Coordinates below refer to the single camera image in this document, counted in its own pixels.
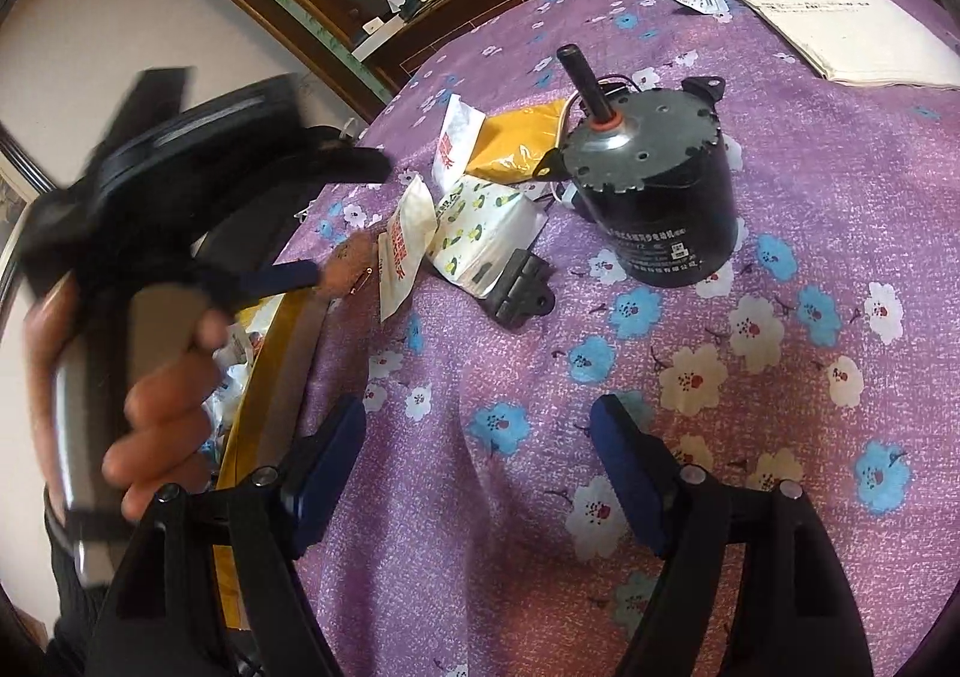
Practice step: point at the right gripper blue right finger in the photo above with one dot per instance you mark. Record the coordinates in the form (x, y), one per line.
(645, 476)

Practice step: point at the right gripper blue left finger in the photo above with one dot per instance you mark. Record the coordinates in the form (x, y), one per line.
(316, 471)

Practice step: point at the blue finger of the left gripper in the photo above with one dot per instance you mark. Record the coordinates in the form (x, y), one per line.
(235, 291)

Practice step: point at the white green-pattern packet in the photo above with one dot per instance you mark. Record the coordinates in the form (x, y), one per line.
(480, 225)

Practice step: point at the white red-text snack packet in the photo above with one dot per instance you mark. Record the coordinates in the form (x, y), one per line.
(459, 134)

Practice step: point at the yellow snack packet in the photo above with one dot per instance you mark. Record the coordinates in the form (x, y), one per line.
(511, 145)

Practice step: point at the person's left hand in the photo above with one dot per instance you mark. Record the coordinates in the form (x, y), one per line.
(168, 425)

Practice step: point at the purple floral tablecloth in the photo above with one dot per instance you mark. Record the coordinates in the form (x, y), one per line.
(478, 534)

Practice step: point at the black plastic clip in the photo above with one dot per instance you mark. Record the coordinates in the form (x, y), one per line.
(521, 291)

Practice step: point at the black electric motor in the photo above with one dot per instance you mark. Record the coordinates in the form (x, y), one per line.
(652, 171)

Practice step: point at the white paper booklet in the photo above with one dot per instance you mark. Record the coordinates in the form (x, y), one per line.
(867, 43)

